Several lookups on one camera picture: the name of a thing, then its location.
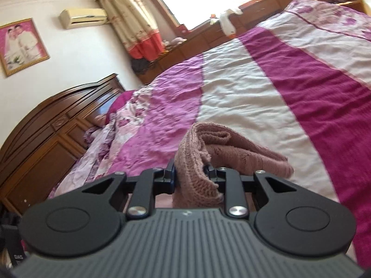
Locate dark bag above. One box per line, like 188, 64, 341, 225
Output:
131, 56, 153, 76

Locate magenta floral bedspread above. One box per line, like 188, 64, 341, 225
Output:
48, 0, 371, 267

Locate wooden headboard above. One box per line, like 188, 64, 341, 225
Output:
0, 73, 126, 215

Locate purple lace-trimmed pillow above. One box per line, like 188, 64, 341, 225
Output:
49, 110, 122, 199

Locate pink knitted scarf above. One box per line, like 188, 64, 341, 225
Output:
173, 122, 294, 209

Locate long wooden cabinet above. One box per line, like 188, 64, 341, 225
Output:
135, 0, 319, 84

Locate wall air conditioner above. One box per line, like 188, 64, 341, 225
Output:
59, 8, 108, 30

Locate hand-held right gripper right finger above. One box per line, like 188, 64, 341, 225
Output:
203, 164, 290, 218

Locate framed wedding photo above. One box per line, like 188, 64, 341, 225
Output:
0, 18, 50, 78

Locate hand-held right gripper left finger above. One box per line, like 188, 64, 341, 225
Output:
81, 159, 177, 219

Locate black box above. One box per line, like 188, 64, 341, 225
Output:
0, 208, 28, 270

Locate cream and red curtain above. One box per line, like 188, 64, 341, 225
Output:
97, 0, 166, 61

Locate white cloth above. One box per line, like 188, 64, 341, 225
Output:
217, 6, 243, 35

